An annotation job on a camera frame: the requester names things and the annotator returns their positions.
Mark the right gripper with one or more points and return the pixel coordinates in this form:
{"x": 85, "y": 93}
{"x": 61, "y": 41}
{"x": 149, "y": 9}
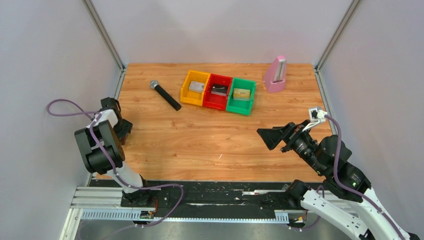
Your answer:
{"x": 271, "y": 136}

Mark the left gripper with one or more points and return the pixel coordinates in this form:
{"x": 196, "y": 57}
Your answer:
{"x": 127, "y": 128}

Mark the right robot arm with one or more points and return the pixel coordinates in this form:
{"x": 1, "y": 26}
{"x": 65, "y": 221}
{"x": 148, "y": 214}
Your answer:
{"x": 329, "y": 158}

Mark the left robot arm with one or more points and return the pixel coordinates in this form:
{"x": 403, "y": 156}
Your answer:
{"x": 101, "y": 147}

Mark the gold card in green bin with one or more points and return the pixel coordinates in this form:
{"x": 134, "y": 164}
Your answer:
{"x": 241, "y": 94}

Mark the black card in red bin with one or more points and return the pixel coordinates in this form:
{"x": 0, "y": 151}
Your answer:
{"x": 220, "y": 90}

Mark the silver card in yellow bin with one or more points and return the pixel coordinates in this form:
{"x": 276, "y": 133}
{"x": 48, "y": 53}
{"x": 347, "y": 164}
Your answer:
{"x": 196, "y": 86}

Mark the black microphone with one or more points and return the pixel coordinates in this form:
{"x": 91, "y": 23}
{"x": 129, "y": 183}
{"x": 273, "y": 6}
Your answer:
{"x": 154, "y": 84}

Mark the green plastic bin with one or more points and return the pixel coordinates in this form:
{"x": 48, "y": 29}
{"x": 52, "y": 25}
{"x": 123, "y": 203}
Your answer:
{"x": 241, "y": 107}

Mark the pink metronome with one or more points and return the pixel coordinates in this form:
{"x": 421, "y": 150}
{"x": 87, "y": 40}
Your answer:
{"x": 274, "y": 79}

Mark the red plastic bin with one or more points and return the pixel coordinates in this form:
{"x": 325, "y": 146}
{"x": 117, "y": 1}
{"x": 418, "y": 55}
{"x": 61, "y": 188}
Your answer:
{"x": 215, "y": 101}

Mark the yellow plastic bin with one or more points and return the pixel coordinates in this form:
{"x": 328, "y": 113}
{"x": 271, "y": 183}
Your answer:
{"x": 190, "y": 97}

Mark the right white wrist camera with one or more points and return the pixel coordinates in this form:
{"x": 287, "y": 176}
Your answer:
{"x": 317, "y": 116}

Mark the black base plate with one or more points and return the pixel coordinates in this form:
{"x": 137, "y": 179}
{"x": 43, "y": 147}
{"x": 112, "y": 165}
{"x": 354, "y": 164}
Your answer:
{"x": 221, "y": 199}

